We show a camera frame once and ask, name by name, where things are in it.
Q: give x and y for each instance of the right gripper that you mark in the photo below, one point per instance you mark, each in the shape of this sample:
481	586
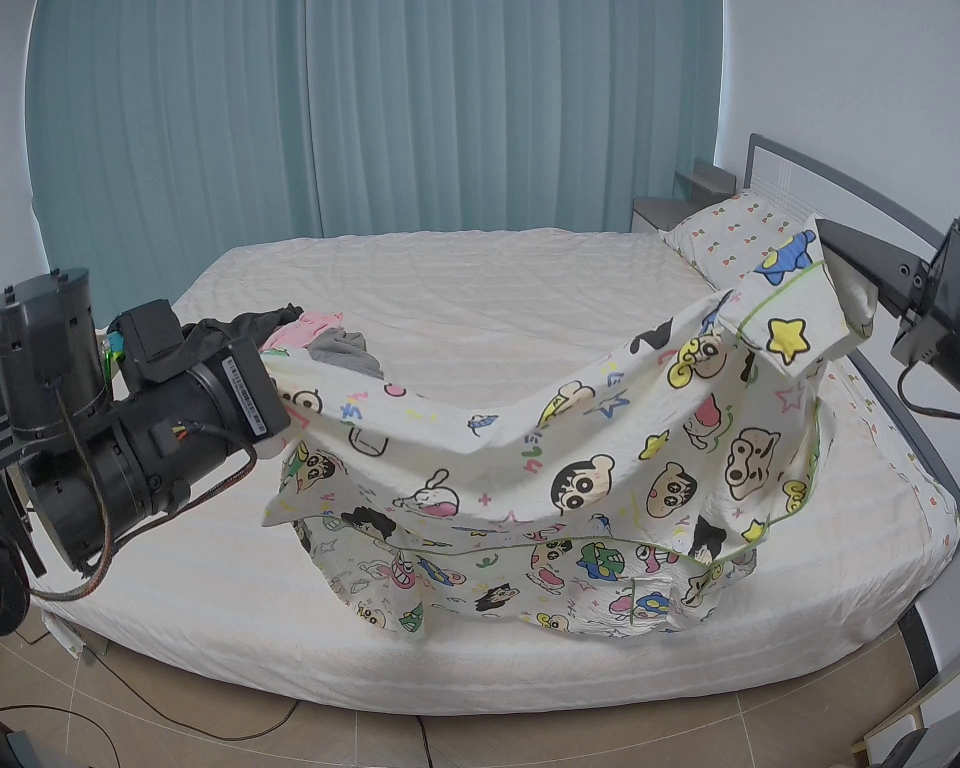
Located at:
937	300

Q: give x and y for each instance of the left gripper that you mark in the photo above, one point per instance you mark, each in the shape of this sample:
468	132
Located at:
225	405

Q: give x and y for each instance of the white printed pyjama top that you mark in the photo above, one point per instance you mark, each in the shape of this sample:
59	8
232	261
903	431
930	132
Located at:
600	465

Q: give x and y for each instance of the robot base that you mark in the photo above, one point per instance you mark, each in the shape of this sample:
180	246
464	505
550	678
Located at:
900	720

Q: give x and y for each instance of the black garment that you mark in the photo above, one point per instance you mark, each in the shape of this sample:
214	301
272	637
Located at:
247	322

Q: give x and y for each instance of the pink garment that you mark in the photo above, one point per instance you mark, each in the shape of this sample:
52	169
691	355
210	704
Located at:
315	326

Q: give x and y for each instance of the grey sweater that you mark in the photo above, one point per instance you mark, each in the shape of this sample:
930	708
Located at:
352	356

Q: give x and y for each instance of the white printed pillow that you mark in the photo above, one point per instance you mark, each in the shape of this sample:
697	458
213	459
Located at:
727	232

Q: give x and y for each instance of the grey bedside table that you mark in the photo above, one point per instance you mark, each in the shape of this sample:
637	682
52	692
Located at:
675	202

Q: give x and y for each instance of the bed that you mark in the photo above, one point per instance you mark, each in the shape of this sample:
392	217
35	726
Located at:
487	300

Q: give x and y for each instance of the blue-green curtain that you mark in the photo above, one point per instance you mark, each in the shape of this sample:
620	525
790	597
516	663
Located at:
150	112
487	112

